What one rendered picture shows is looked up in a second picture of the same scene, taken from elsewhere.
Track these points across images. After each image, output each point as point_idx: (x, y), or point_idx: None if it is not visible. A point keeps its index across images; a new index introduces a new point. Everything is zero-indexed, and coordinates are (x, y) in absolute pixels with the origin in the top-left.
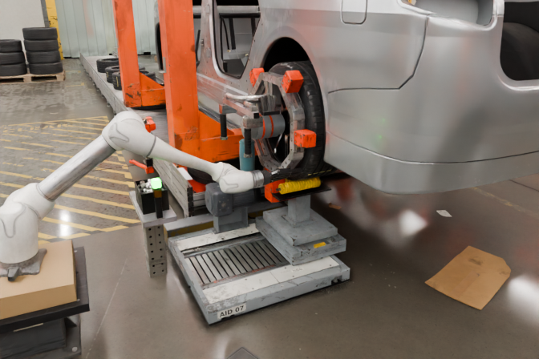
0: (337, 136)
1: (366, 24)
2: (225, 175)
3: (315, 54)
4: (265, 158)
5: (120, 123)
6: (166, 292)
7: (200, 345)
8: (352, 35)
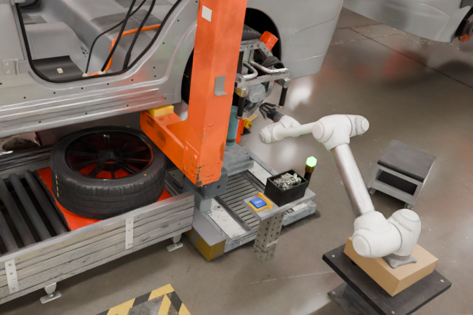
0: (291, 60)
1: None
2: (295, 124)
3: (279, 14)
4: None
5: (361, 117)
6: (288, 242)
7: (331, 215)
8: None
